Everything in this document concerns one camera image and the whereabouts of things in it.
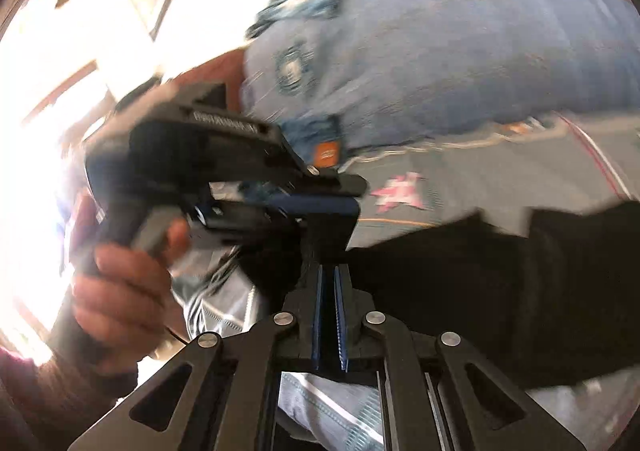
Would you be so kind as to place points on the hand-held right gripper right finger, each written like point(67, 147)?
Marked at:
point(342, 326)

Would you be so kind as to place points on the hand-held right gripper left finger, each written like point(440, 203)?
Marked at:
point(316, 326)

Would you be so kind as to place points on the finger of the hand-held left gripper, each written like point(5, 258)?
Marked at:
point(325, 208)
point(335, 185)

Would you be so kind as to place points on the black pants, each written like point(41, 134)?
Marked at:
point(500, 291)

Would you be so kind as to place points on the person's left forearm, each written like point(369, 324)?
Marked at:
point(45, 396)

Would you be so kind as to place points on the person's left hand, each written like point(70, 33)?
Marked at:
point(125, 296)

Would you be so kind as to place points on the denim jeans with leather patch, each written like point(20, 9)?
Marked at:
point(325, 151)

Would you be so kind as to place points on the brown headboard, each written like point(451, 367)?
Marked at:
point(220, 76)

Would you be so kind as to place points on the pale striped cloth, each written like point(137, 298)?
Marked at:
point(325, 406)

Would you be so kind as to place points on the blue plaid pillow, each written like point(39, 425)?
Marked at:
point(450, 31)

